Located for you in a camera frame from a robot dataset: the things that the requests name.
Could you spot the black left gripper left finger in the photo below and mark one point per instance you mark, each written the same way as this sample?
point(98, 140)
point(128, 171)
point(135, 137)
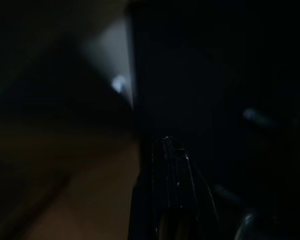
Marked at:
point(150, 190)

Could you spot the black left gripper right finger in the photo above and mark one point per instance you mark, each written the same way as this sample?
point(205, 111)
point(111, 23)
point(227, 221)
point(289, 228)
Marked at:
point(185, 195)

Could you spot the black floor mat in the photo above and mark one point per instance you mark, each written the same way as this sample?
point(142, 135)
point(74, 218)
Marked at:
point(185, 75)

